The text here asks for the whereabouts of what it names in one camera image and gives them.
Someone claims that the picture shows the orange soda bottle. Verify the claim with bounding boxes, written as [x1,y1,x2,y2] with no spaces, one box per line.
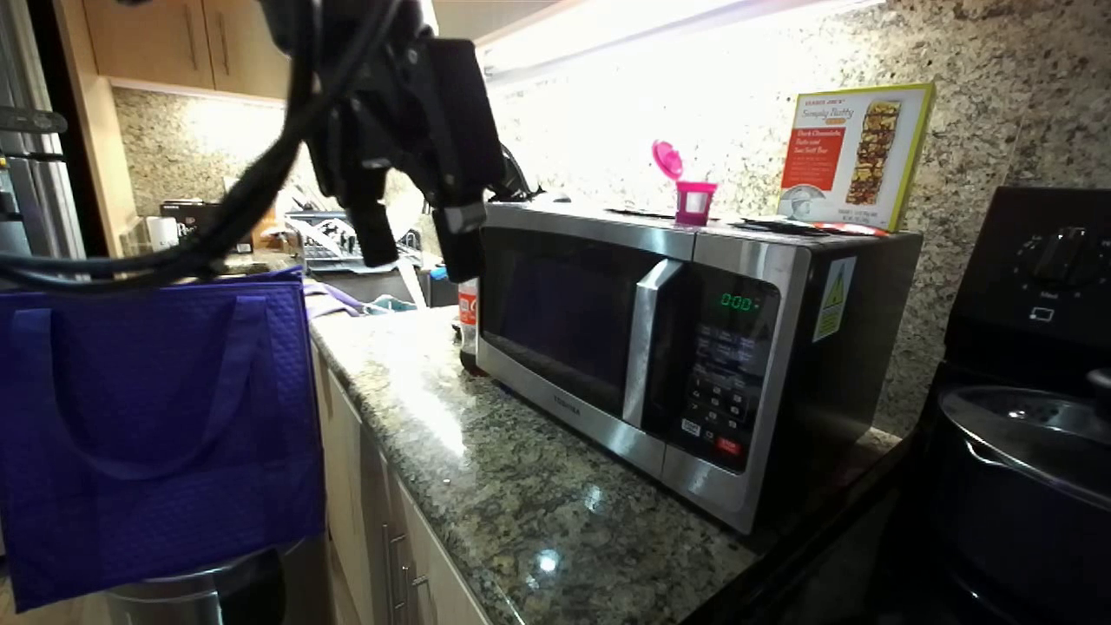
[451,273,486,376]

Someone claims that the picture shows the pale green sticky note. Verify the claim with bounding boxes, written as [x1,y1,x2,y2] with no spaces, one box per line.
[810,255,859,346]

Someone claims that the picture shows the pink coffee pod cup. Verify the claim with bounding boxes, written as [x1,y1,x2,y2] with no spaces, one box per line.
[648,140,723,228]

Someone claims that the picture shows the under cabinet light strip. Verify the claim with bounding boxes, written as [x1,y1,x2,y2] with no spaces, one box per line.
[478,0,880,82]

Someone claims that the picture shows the dish rack with dishes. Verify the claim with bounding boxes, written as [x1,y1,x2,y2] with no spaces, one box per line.
[281,193,429,281]

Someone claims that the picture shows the metal trash can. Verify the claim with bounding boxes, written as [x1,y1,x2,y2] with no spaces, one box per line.
[106,548,289,625]

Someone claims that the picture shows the wooden upper cabinets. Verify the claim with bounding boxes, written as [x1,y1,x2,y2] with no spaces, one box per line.
[79,0,291,102]

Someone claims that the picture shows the stainless steel microwave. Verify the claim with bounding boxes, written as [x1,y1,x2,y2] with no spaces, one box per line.
[458,199,925,539]

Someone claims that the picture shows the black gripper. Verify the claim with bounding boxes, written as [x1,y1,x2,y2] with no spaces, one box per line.
[257,0,518,285]

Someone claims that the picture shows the black pot with lid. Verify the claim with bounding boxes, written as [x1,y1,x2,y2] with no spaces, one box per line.
[932,369,1111,625]

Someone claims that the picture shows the white paper roll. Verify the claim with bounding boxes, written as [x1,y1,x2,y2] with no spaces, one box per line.
[143,212,186,259]

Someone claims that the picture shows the stainless steel refrigerator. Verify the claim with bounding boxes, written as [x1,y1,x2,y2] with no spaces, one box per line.
[0,0,93,291]

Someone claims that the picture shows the beige lower cabinets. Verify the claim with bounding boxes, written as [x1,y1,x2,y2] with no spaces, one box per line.
[309,345,496,625]

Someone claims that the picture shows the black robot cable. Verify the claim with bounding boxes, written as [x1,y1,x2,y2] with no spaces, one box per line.
[0,0,408,291]

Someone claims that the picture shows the black stove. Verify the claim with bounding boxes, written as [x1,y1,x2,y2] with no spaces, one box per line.
[689,185,1111,625]

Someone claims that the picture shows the blue tote bag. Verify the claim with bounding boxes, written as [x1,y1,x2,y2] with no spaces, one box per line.
[0,267,327,615]

